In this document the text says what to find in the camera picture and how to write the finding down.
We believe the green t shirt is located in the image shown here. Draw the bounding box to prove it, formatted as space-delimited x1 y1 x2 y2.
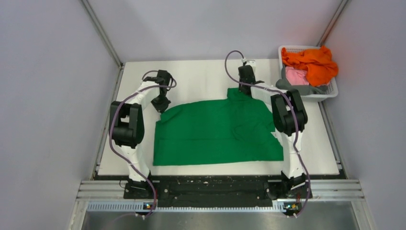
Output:
153 88 283 166

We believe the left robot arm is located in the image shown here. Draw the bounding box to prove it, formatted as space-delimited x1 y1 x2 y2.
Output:
108 70 177 199

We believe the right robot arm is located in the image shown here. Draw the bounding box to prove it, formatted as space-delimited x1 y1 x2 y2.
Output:
238 64 309 200

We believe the pink t shirt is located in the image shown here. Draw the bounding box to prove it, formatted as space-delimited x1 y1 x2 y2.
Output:
285 67 310 85

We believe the grey t shirt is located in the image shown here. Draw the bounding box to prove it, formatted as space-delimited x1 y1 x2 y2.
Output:
276 66 327 96

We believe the orange t shirt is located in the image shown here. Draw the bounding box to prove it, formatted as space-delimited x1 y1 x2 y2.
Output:
281 46 339 87

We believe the white plastic basket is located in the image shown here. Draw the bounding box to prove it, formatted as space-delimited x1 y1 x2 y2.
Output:
276 45 338 102

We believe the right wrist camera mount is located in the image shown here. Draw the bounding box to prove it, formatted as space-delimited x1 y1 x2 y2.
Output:
241 57 256 70

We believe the left aluminium frame post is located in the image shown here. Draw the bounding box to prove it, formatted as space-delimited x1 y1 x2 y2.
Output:
79 0 123 69

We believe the aluminium frame post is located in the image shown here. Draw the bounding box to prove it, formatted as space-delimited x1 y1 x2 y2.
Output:
79 0 123 69
316 0 352 46

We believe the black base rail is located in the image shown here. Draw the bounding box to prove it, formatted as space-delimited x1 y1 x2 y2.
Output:
124 173 313 210

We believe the right aluminium frame post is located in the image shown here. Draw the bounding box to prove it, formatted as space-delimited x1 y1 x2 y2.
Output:
316 0 352 46

